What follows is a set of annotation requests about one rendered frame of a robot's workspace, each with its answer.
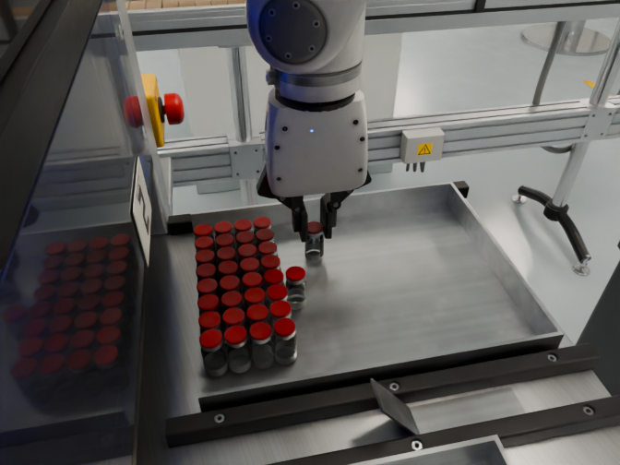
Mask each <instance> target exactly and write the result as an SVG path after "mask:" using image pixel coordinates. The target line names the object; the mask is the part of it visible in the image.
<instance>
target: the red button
mask: <svg viewBox="0 0 620 465"><path fill-rule="evenodd" d="M162 111H163V114H166V117H167V121H168V124H169V125H180V124H181V123H182V122H183V121H184V118H185V110H184V105H183V100H182V98H181V97H180V95H179V94H177V93H175V92H174V93H165V94H164V105H162Z"/></svg>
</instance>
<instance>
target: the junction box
mask: <svg viewBox="0 0 620 465"><path fill-rule="evenodd" d="M445 136H446V135H445V133H444V132H443V131H442V130H441V128H440V127H433V128H424V129H414V130H405V131H402V136H401V143H400V150H399V157H400V158H401V160H402V161H403V163H404V164H408V163H416V162H425V161H440V160H441V156H442V151H443V147H444V141H445Z"/></svg>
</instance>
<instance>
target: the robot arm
mask: <svg viewBox="0 0 620 465"><path fill-rule="evenodd" d="M367 1H368V0H246V6H245V11H246V23H247V29H248V33H249V36H250V39H251V42H252V43H253V45H254V47H255V49H256V51H257V53H258V54H259V55H260V56H261V58H262V59H263V60H264V61H265V62H267V63H268V64H269V68H270V69H269V70H266V82H267V84H268V85H274V87H275V89H272V90H271V91H270V92H269V94H268V103H267V110H266V120H265V167H264V169H263V171H262V174H261V175H260V177H259V180H258V182H257V185H256V191H257V193H258V195H259V196H261V197H268V198H272V199H274V198H275V199H278V201H279V202H280V203H282V204H283V205H285V206H286V207H288V208H289V209H291V210H292V228H293V231H294V232H295V233H298V232H299V234H300V238H301V241H302V243H304V242H307V241H308V215H307V212H306V209H305V206H304V196H308V195H316V194H325V195H323V196H322V197H321V198H320V223H321V224H322V225H323V233H324V235H325V238H326V239H331V238H332V228H335V227H336V226H337V209H339V208H340V207H341V202H342V201H343V200H344V199H345V198H346V197H348V196H349V195H350V194H351V193H352V192H353V190H354V189H358V188H360V187H362V186H364V185H368V184H370V183H371V181H372V178H371V176H370V174H369V172H368V170H367V163H368V147H367V119H366V109H365V101H364V94H363V93H362V92H361V91H360V90H359V88H360V86H361V77H362V64H363V49H364V23H365V9H366V3H367Z"/></svg>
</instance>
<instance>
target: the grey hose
mask: <svg viewBox="0 0 620 465"><path fill-rule="evenodd" d="M565 25H566V21H557V25H556V29H555V32H554V37H553V40H552V42H551V45H550V49H549V51H548V54H547V56H546V58H545V62H544V64H543V67H542V72H541V74H540V77H539V79H538V83H537V87H536V89H535V92H534V97H533V101H532V104H534V105H539V104H540V100H541V97H542V94H543V87H544V85H545V81H546V79H547V76H548V74H549V72H550V68H551V66H552V62H553V61H554V56H555V54H556V51H557V49H558V48H557V47H558V45H559V43H560V41H561V37H562V35H563V32H564V28H565ZM572 145H573V143H572V144H570V145H568V146H565V147H562V148H557V147H553V146H544V147H541V148H543V149H545V150H546V151H548V152H551V153H554V154H564V153H568V152H569V151H570V150H571V148H572Z"/></svg>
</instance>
